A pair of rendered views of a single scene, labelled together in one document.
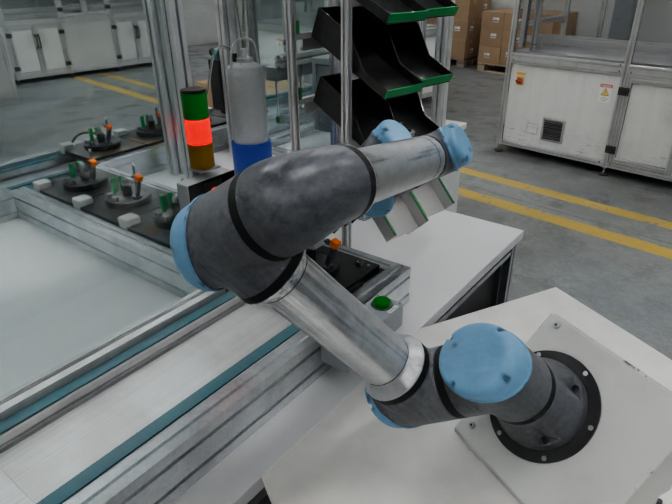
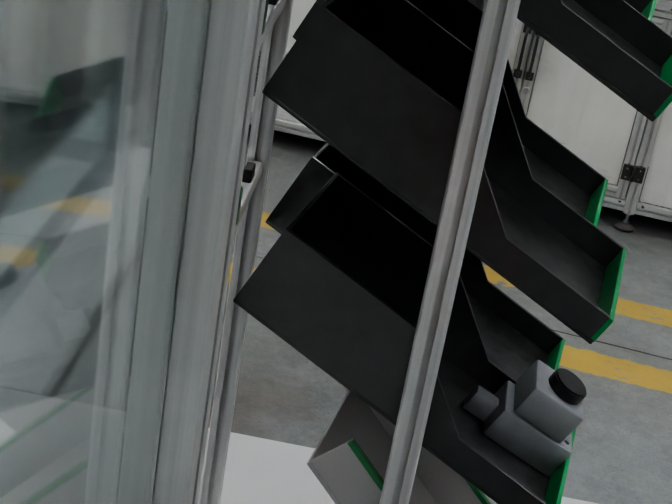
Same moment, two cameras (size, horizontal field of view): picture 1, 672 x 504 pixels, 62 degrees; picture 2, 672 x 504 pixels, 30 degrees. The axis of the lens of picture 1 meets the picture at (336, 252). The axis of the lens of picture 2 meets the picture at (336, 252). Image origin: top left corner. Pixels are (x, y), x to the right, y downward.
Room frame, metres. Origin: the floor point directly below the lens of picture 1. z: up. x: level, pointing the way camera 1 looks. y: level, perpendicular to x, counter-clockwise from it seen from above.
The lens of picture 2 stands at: (0.78, 0.47, 1.73)
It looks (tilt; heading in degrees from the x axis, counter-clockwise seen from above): 25 degrees down; 324
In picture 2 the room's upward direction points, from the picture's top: 10 degrees clockwise
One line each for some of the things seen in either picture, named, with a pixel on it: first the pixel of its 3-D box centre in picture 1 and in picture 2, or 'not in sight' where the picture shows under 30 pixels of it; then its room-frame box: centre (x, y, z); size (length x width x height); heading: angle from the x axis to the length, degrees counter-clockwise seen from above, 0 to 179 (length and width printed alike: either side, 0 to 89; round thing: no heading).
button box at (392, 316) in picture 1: (363, 330); not in sight; (0.97, -0.06, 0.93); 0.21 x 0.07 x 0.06; 142
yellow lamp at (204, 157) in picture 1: (201, 154); not in sight; (1.09, 0.27, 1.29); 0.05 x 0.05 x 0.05
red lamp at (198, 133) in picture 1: (198, 130); not in sight; (1.09, 0.27, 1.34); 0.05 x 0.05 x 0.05
